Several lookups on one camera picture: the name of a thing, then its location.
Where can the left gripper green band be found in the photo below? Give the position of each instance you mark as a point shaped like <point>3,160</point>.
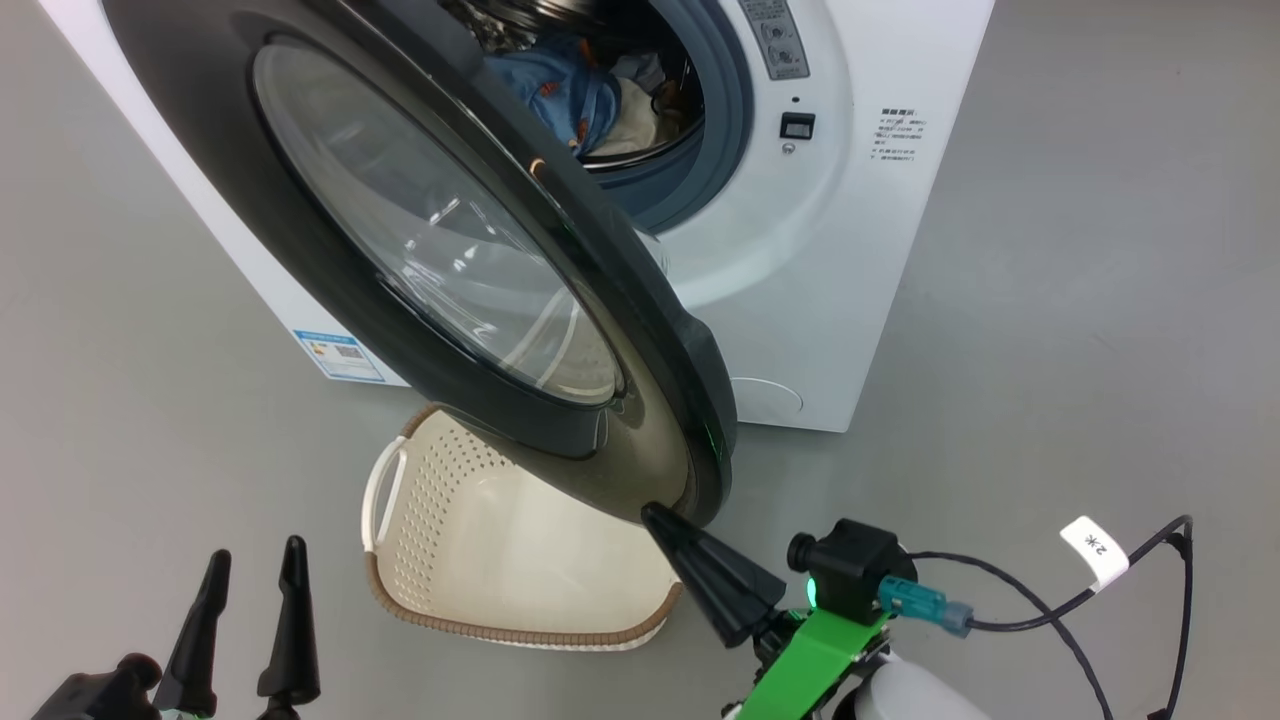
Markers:
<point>245,713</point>

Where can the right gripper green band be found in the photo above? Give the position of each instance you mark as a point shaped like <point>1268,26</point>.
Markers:
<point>810,660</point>

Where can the dark round washing machine door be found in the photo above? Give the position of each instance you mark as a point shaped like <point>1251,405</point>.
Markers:
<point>450,230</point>

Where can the cream garment with bear print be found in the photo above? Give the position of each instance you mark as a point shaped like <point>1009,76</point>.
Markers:
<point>630,125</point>

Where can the blue bear print garment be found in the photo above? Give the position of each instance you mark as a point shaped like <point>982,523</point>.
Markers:
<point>550,90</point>

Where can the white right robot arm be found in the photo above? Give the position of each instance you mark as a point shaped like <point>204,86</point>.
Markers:
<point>920,695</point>

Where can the cream perforated laundry basket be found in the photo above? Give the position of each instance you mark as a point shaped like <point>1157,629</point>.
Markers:
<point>500,560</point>

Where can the white front-load washing machine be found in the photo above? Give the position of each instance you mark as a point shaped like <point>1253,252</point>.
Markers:
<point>850,250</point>

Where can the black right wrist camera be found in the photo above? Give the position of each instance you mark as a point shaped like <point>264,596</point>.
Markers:
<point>855,565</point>

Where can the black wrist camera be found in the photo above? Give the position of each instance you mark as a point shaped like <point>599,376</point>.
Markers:
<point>855,565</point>
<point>100,695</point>

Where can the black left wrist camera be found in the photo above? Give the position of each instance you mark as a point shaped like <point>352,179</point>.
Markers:
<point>100,695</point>

